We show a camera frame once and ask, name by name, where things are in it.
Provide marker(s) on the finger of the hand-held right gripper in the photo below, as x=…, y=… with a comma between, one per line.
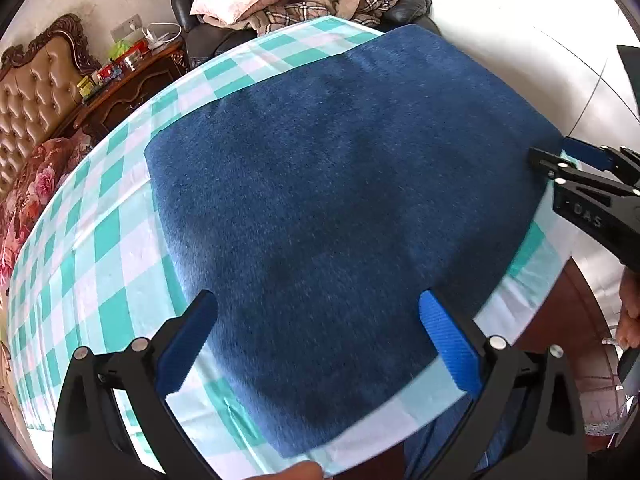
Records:
x=550, y=162
x=582, y=152

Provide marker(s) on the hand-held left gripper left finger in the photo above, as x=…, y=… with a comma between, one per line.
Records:
x=187, y=345

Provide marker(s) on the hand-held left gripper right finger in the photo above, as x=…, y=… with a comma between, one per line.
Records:
x=450, y=345

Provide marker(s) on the blue pants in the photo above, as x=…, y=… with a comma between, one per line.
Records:
x=350, y=185

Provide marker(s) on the person's right hand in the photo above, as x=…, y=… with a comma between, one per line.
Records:
x=630, y=310

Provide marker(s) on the black flat object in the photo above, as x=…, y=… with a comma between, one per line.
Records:
x=631, y=80

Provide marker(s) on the person's blue jeans leg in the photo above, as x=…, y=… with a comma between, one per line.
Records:
x=440, y=435

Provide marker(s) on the green white checked tablecloth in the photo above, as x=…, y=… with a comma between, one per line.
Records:
x=115, y=260

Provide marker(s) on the red floral blanket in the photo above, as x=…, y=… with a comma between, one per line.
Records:
x=35, y=175

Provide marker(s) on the carved wooden nightstand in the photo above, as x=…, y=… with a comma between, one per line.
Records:
x=130, y=90

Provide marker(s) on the yellow green container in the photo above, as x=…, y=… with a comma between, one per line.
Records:
x=86, y=87

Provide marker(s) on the plaid blanket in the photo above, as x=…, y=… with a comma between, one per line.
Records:
x=310, y=10

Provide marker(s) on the red box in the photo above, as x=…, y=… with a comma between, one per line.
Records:
x=107, y=71

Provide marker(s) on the tufted brown headboard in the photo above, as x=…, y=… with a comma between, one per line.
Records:
x=35, y=90

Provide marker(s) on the black leather sofa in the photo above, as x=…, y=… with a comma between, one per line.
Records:
x=200, y=40

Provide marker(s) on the wall outlet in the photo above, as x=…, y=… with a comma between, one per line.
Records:
x=127, y=25

